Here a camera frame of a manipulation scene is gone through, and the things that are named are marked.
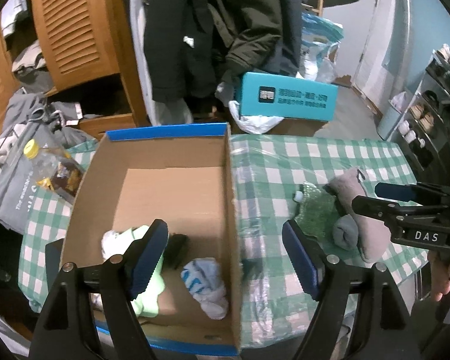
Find dark hanging coat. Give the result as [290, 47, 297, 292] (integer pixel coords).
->
[144, 0, 302, 103]

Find shoe rack with shoes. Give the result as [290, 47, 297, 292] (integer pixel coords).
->
[391, 44, 450, 184]

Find blue cardboard storage box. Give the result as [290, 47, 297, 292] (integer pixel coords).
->
[61, 123, 241, 357]

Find teal printed shoe box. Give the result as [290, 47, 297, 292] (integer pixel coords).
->
[236, 72, 338, 122]

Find white plastic bag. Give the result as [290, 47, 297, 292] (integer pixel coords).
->
[215, 82, 284, 135]

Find grey fleece slipper sock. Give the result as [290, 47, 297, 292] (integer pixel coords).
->
[328, 167, 390, 263]

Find small white plastic piece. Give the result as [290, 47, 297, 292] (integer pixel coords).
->
[293, 191, 304, 202]

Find person's right hand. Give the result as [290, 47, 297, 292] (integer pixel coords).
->
[427, 251, 450, 302]

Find wooden louvered cabinet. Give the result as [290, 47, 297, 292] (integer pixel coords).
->
[0, 0, 150, 137]

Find yellow cap plastic bottle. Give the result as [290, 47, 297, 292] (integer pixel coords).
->
[23, 139, 84, 205]

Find black sock in box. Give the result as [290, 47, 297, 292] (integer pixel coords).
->
[163, 234, 189, 270]

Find clear plastic bag pile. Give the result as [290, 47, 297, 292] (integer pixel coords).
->
[299, 12, 344, 84]

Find blue white striped sock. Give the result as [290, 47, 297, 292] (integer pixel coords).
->
[180, 258, 228, 320]

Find grey clothes pile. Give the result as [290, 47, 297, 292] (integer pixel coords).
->
[0, 91, 92, 234]

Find light blue trash bin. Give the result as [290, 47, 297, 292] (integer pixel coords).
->
[376, 91, 408, 141]

